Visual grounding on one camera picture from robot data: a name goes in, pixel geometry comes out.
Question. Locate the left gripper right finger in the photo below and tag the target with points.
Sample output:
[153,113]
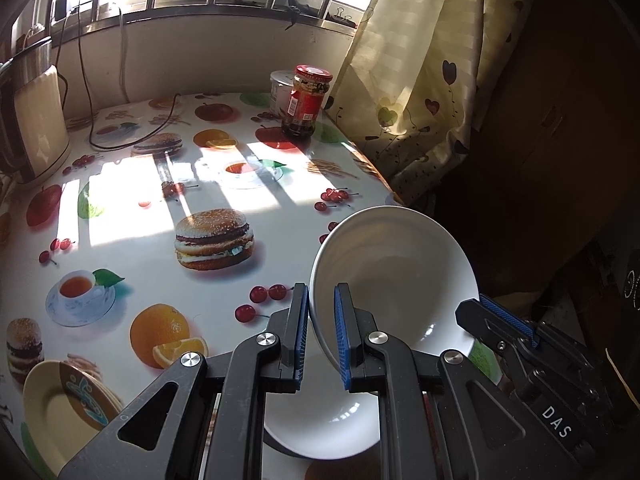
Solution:
[440,416]

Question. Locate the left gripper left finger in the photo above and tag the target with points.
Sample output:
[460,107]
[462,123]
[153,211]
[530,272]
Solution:
[203,417]

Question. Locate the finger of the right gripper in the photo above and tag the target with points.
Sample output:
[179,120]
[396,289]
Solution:
[493,325]

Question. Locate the white bowl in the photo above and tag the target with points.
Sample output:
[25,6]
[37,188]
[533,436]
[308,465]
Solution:
[321,421]
[401,266]

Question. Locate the white bowl on table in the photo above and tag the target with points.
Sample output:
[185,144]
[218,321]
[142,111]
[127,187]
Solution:
[321,421]

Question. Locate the beige brown plate on table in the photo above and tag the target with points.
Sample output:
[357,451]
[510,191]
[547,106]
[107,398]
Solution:
[65,408]

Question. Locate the fruit print tablecloth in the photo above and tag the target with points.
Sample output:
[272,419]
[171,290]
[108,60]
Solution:
[175,225]

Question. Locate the floral yellow curtain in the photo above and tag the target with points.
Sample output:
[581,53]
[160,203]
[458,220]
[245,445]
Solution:
[417,80]

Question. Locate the red lidded sauce jar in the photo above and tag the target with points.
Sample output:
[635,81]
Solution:
[310,84]

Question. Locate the cream electric kettle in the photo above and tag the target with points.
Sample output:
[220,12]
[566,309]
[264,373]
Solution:
[34,138]

